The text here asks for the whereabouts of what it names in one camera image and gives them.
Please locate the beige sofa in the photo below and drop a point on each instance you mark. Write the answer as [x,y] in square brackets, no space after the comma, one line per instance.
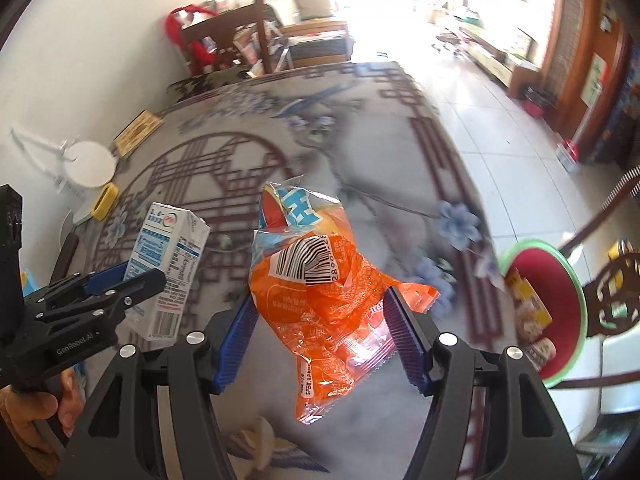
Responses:
[312,25]

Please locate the low television cabinet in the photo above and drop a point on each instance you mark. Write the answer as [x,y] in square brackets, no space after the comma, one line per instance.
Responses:
[495,57]

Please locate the yellow medicine box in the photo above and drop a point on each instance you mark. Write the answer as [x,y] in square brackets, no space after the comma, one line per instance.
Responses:
[530,300]

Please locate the carved wooden chair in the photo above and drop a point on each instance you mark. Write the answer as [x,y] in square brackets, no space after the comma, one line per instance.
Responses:
[617,300]

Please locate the person's left hand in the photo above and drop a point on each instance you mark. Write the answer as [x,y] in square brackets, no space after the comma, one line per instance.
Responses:
[35,420]

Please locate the orange snack bag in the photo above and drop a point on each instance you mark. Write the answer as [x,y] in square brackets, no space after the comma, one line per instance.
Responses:
[325,320]

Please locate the mop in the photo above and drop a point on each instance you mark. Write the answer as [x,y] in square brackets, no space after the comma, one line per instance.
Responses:
[570,154]

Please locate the red waste bin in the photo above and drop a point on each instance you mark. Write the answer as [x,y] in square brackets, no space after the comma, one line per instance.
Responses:
[536,101]

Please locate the yellow plastic object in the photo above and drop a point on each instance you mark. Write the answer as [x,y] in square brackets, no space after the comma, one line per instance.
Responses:
[621,250]

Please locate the red basin with green rim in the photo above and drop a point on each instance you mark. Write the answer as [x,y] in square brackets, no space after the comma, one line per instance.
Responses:
[565,320]

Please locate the floral seat cushion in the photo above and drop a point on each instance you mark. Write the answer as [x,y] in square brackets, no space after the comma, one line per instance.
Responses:
[200,85]

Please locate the white blue milk carton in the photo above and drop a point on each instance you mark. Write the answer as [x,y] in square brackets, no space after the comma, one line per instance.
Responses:
[170,260]

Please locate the white blue cardboard box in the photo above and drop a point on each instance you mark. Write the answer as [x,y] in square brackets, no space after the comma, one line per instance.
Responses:
[542,352]

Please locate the floral wall picture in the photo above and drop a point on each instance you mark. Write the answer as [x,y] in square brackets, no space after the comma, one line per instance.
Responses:
[594,80]

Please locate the patterned tablecloth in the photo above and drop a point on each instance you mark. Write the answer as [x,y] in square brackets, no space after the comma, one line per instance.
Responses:
[360,160]

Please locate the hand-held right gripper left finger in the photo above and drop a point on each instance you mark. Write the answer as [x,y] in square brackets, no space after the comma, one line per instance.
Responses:
[237,345]

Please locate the yellow tape dispenser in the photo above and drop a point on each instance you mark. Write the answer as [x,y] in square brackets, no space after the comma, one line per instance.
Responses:
[105,201]

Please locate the white desk lamp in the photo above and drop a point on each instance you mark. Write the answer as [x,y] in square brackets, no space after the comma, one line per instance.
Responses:
[92,162]

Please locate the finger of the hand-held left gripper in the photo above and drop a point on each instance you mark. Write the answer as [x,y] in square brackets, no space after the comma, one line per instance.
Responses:
[107,277]
[125,290]

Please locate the yellow printed book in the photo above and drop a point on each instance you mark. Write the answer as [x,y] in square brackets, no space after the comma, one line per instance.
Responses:
[137,133]

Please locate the dark wooden chair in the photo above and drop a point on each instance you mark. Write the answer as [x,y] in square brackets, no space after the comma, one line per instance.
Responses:
[225,30]

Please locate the red garment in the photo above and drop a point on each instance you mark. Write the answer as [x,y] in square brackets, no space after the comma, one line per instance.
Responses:
[185,25]

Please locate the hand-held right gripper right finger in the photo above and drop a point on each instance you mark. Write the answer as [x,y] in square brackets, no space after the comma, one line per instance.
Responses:
[407,340]

